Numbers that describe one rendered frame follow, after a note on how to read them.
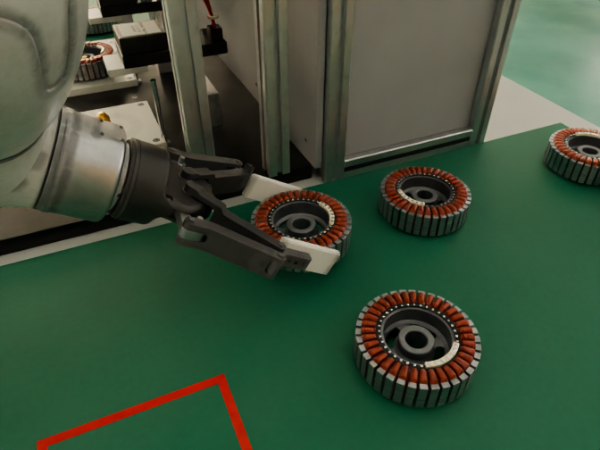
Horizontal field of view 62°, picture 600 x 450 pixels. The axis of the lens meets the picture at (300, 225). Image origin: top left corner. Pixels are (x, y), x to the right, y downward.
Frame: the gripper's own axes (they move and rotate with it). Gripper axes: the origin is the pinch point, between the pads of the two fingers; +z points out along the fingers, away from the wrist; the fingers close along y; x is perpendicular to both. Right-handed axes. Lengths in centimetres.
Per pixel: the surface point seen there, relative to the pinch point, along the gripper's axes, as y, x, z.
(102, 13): 53, 1, -20
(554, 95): 151, -29, 205
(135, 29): 32.2, -4.6, -17.7
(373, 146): 14.8, -7.1, 14.4
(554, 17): 259, -76, 284
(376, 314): -14.0, -0.8, 2.9
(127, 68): 29.0, -0.1, -17.5
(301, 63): 18.3, -12.6, -0.1
